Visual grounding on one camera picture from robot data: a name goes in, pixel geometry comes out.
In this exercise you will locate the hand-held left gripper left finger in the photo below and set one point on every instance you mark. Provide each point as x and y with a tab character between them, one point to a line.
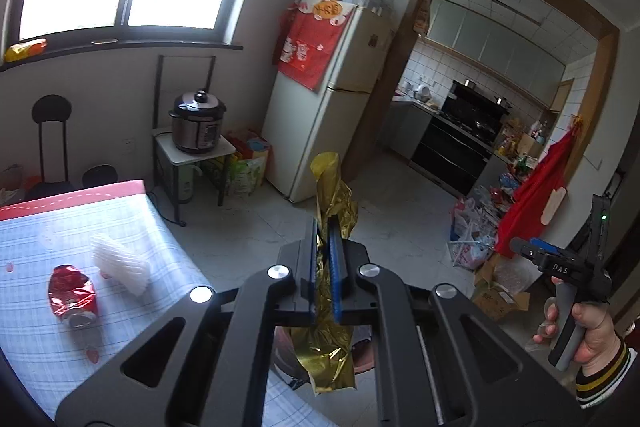
314	267

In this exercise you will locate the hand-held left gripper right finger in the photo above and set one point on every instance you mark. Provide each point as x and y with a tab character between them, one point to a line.
335	277

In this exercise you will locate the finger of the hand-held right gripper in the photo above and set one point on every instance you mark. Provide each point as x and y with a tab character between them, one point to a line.
555	264

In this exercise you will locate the gold foil wrapper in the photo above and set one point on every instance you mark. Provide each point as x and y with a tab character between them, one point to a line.
330	187

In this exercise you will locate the person's right forearm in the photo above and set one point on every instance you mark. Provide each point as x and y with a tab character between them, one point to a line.
605	379

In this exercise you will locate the person's right hand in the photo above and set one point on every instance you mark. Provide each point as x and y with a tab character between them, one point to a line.
597	337

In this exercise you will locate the open cardboard box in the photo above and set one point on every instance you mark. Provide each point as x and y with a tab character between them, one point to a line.
500	299

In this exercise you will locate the red hanging garment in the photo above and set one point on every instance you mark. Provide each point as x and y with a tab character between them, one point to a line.
535	202

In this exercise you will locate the pile of plastic bags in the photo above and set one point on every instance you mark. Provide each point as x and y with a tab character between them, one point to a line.
475	232

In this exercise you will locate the green and white bag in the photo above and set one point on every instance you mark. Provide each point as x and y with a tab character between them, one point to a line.
247	177

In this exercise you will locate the group of bottles and jars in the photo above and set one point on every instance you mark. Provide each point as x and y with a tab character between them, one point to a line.
522	144

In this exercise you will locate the cream refrigerator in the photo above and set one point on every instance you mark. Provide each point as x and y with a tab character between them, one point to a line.
310	137

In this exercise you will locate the black kitchen stove unit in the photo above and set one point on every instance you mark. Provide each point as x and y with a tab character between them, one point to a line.
450	157

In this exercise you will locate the green thermos jug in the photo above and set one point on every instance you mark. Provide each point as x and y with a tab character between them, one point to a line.
184	184

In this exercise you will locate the small white side table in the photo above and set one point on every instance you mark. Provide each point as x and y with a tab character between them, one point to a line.
200	156

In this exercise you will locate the grey lower kitchen cabinets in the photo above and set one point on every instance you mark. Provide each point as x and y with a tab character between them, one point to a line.
405	129

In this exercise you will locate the grey kitchen cabinets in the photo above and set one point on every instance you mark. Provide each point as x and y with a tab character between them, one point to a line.
405	129
500	49

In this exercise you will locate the table with checked tablecloth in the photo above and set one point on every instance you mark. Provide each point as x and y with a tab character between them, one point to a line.
150	307

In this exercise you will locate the steel pressure cooker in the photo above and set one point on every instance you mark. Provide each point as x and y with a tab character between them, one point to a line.
197	127

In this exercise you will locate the white foam fruit net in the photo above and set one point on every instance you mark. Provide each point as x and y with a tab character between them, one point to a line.
122	264

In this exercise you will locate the white rice cooker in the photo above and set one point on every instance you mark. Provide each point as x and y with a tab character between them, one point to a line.
422	93

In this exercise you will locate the red printed fridge cloth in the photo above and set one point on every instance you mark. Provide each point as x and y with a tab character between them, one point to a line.
310	47

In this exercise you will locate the grey upper kitchen cabinets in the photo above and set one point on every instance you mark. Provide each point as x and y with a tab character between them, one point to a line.
500	49

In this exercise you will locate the crushed red can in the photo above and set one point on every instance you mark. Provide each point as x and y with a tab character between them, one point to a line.
70	292

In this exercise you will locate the black window sill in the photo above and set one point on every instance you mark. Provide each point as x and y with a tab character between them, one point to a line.
150	49

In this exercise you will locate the black round-back chair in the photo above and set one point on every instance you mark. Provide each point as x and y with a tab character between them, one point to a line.
51	109

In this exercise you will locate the dark basket with white paper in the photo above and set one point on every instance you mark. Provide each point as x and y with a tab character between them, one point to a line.
10	187

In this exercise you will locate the yellow snack packet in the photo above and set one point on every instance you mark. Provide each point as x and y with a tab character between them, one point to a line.
25	50

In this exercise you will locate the wall socket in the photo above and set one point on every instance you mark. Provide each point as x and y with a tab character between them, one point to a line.
129	145

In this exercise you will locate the wooden door frame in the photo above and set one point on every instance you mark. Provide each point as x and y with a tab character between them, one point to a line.
400	57

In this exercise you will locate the hanging wall calendar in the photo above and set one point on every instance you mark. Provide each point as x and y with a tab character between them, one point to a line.
422	14

